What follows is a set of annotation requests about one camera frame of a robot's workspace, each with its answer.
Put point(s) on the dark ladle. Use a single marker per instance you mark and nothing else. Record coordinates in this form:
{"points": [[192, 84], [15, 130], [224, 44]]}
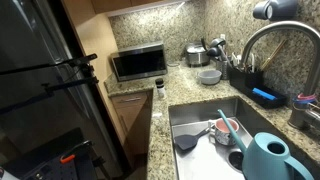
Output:
{"points": [[213, 52]]}

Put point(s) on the black sink caddy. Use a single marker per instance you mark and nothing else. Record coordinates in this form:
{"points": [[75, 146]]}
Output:
{"points": [[246, 80]]}

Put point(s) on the wooden wall cabinets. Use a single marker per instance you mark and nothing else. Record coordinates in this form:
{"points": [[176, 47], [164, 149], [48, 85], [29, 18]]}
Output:
{"points": [[110, 5]]}

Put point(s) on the white plastic spoon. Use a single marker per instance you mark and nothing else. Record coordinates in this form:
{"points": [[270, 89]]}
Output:
{"points": [[236, 60]]}

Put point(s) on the stainless steel sink basin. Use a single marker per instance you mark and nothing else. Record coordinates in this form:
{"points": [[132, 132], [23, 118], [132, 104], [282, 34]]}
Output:
{"points": [[196, 166]]}

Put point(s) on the wooden drawer cabinet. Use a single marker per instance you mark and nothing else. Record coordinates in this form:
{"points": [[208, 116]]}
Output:
{"points": [[133, 116]]}

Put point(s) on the pink blue rubber bands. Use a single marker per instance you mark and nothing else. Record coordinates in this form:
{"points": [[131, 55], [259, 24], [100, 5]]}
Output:
{"points": [[305, 98]]}

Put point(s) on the stainless steel gooseneck faucet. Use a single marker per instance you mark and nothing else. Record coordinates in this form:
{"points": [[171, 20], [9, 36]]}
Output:
{"points": [[280, 26]]}

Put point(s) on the teal watering can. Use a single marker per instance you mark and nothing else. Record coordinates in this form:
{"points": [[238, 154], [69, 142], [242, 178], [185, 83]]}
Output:
{"points": [[266, 163]]}

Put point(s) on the perforated metal utensil holder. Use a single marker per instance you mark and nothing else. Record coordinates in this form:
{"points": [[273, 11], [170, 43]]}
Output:
{"points": [[222, 69]]}

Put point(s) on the grey ladle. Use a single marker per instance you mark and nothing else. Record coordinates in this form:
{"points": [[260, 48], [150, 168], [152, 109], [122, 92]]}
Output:
{"points": [[218, 42]]}

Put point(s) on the wooden chopsticks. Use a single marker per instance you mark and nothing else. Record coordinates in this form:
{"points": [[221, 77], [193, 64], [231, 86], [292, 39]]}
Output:
{"points": [[274, 55]]}

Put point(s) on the small black-capped shaker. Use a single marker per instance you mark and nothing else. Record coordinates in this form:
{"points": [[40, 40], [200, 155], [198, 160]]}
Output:
{"points": [[160, 88]]}

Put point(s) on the dark grey spatula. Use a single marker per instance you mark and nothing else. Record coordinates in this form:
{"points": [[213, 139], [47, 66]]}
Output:
{"points": [[186, 141]]}

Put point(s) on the black sink drain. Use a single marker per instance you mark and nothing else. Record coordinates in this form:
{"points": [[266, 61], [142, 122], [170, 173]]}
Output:
{"points": [[236, 160]]}

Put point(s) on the white wall outlet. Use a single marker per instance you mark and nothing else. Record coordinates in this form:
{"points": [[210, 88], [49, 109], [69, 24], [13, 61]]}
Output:
{"points": [[222, 36]]}

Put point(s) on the grey bowl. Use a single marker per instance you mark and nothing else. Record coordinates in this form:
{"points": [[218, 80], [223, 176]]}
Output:
{"points": [[210, 77]]}

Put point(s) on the silver black microwave oven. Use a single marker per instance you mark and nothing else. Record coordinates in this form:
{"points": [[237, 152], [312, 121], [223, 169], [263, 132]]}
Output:
{"points": [[140, 63]]}

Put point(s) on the dark steel refrigerator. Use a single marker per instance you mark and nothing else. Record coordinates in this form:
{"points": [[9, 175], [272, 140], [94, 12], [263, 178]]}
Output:
{"points": [[33, 33]]}

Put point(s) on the silver rice cooker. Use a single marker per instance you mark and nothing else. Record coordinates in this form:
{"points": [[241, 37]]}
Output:
{"points": [[196, 55]]}

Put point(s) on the blue sponge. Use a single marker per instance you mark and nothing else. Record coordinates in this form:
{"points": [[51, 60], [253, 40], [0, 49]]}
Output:
{"points": [[264, 94]]}

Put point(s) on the small white object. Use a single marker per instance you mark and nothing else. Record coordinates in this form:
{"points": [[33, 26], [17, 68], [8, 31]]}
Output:
{"points": [[156, 115]]}

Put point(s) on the black robot cart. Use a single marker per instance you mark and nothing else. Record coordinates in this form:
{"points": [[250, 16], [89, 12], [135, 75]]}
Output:
{"points": [[40, 150]]}

